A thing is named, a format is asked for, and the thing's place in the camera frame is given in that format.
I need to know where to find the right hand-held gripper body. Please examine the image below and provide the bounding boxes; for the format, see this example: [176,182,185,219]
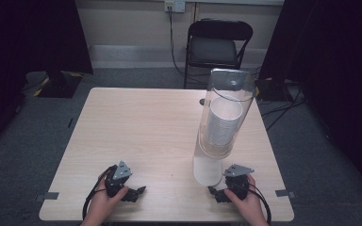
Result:
[222,163,255,201]

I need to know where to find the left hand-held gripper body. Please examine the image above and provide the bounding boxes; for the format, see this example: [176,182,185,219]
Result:
[104,160,133,199]

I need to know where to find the person's right hand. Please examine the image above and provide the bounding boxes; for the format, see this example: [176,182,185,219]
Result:
[223,173,269,220]

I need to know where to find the person's left hand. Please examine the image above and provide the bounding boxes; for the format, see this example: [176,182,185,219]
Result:
[85,176,130,220]

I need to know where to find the white paper cup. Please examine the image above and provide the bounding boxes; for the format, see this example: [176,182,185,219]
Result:
[192,154,224,188]

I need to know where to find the grey tape strip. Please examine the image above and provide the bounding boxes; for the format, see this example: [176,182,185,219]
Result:
[274,188,297,199]
[35,191,60,202]

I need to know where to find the stack of white cups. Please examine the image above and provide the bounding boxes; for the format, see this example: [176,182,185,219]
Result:
[204,96,245,147]

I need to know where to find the clear tube cup dispenser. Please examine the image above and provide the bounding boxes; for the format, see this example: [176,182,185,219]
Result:
[193,67,259,160]

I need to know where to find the black folding chair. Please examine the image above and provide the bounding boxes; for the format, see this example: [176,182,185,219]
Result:
[183,18,255,89]

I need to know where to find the black curtain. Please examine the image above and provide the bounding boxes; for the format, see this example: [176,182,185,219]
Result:
[0,0,94,159]
[258,0,362,203]

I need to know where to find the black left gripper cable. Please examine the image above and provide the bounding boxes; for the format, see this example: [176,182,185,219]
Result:
[81,166,116,220]

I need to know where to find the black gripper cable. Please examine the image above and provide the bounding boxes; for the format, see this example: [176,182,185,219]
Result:
[247,183,272,226]
[81,166,116,220]

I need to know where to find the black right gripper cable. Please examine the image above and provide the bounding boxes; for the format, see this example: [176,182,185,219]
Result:
[247,183,272,226]

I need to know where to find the black floor cables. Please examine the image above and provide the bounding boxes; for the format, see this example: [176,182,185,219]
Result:
[259,82,306,132]

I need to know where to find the black stand base plate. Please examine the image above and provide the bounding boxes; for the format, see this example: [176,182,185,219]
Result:
[255,77,294,103]
[33,70,83,99]

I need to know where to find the black wall socket cable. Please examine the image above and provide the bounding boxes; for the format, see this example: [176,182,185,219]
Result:
[168,5,187,78]

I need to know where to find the white wall socket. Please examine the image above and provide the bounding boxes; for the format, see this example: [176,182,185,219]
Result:
[164,0,187,14]

